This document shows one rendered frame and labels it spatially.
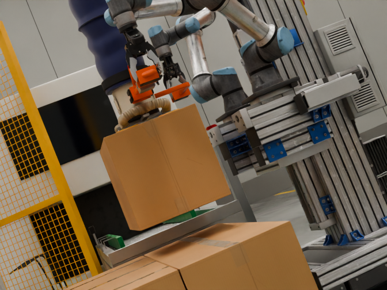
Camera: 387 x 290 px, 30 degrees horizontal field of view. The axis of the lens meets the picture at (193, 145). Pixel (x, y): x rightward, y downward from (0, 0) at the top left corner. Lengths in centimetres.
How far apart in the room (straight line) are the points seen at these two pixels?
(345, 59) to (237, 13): 72
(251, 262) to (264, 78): 115
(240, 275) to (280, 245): 16
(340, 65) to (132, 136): 117
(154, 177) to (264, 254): 72
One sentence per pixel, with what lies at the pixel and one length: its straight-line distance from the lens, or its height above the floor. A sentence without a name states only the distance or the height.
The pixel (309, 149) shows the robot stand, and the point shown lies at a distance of 342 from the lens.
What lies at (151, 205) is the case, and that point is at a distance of 289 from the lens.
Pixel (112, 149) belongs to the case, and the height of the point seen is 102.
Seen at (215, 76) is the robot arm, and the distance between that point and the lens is 379.
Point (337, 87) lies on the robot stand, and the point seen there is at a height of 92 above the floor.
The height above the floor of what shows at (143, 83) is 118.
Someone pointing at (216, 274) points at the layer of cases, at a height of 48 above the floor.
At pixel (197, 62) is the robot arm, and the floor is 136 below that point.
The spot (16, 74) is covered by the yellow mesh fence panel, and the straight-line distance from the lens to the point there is 441.
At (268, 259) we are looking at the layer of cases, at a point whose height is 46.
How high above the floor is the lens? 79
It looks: 3 degrees up
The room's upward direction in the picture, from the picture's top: 22 degrees counter-clockwise
